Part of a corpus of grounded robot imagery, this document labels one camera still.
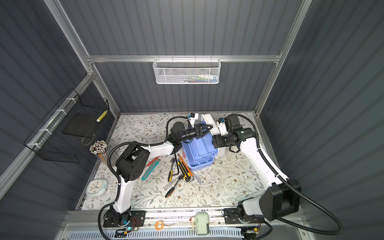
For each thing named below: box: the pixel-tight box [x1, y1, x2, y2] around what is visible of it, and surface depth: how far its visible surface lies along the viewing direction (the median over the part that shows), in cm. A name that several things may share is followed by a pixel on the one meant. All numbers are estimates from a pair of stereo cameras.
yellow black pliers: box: [168, 157, 176, 182], surface depth 89 cm
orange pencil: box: [177, 153, 194, 176], surface depth 93 cm
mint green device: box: [195, 212, 210, 235], surface depth 69 cm
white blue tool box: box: [182, 113, 226, 171], surface depth 87 cm
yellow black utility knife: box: [177, 160, 191, 180], surface depth 91 cm
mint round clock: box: [85, 178, 108, 198], surface depth 82 cm
